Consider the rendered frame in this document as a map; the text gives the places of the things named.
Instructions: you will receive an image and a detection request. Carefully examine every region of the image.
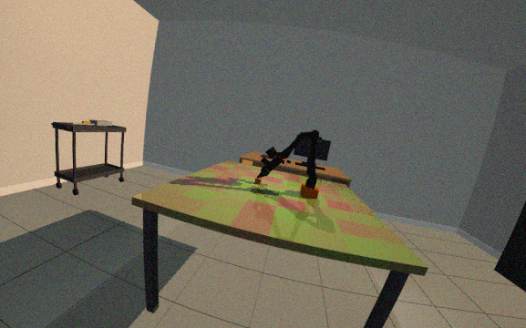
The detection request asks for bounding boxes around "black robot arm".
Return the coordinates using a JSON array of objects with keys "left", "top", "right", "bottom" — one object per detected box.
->
[{"left": 261, "top": 130, "right": 319, "bottom": 190}]

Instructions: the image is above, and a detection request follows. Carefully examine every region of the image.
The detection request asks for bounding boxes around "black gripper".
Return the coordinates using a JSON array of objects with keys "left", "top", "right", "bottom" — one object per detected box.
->
[{"left": 257, "top": 161, "right": 277, "bottom": 179}]

